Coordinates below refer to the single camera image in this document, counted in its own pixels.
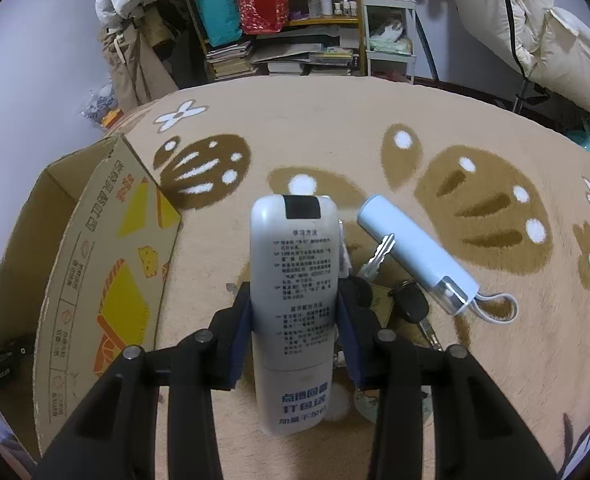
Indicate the cream hanging duvet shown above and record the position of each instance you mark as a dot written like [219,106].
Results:
[544,43]

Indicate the red patterned gift bag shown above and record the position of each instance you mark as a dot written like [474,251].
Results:
[260,17]

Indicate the brown cardboard box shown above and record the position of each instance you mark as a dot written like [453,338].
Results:
[81,278]

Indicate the white utility cart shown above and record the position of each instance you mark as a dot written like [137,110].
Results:
[390,34]

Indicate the white remote control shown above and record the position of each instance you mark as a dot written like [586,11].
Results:
[293,278]

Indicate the silver key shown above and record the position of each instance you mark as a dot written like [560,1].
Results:
[371,268]

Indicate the snack bag by wall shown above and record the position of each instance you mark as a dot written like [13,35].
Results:
[102,107]

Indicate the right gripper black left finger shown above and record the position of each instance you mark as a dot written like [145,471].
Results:
[111,433]

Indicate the beige coat on rack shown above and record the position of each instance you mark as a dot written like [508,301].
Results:
[137,73]

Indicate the black car key fob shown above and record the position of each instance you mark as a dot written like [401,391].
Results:
[409,303]

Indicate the stack of books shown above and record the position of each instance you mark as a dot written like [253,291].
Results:
[231,62]

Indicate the light blue power bank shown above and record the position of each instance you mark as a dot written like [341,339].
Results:
[440,274]

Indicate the teal storage bag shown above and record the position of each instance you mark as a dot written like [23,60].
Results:
[221,21]

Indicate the wooden bookshelf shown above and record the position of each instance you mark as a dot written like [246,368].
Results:
[322,37]

